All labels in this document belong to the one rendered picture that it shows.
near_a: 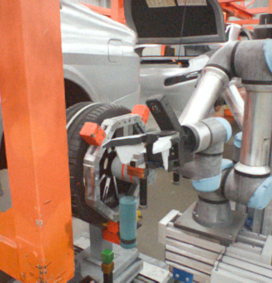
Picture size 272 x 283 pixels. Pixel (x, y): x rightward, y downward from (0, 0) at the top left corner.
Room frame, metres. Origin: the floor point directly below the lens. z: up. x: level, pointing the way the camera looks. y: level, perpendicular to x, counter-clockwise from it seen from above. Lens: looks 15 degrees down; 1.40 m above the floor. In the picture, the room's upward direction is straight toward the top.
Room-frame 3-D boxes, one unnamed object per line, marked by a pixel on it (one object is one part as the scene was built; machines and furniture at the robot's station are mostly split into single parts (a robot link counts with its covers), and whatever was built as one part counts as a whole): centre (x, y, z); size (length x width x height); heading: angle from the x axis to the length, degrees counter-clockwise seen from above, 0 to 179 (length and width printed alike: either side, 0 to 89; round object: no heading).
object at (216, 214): (1.07, -0.30, 0.87); 0.15 x 0.15 x 0.10
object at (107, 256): (1.08, 0.11, 0.64); 0.04 x 0.04 x 0.04; 56
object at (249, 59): (0.97, -0.39, 1.19); 0.15 x 0.12 x 0.55; 44
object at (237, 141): (1.49, -0.56, 0.98); 0.13 x 0.12 x 0.14; 137
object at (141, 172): (1.31, -0.01, 0.93); 0.09 x 0.05 x 0.05; 56
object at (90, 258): (1.66, 0.21, 0.32); 0.40 x 0.30 x 0.28; 146
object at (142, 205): (1.30, -0.04, 0.83); 0.04 x 0.04 x 0.16
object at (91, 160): (1.57, 0.06, 0.85); 0.54 x 0.07 x 0.54; 146
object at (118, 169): (1.53, 0.00, 0.85); 0.21 x 0.14 x 0.14; 56
